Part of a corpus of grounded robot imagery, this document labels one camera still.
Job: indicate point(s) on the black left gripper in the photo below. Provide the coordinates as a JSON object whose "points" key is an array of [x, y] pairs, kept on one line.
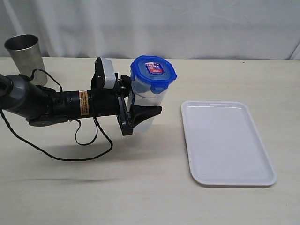
{"points": [[108, 102]]}

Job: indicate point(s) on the blue container lid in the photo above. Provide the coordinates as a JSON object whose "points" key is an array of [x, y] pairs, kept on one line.
{"points": [[151, 73]]}

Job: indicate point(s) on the stainless steel cup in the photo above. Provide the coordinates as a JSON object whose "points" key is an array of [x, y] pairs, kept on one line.
{"points": [[25, 51]]}

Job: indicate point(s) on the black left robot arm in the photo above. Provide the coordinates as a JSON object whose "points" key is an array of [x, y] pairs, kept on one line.
{"points": [[42, 106]]}

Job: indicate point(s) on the white backdrop curtain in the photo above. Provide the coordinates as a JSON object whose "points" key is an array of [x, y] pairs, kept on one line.
{"points": [[174, 29]]}

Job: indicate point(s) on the white plastic tray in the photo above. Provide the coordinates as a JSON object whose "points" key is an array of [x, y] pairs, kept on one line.
{"points": [[224, 147]]}

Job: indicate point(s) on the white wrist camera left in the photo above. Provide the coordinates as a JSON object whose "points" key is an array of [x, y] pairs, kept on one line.
{"points": [[109, 73]]}

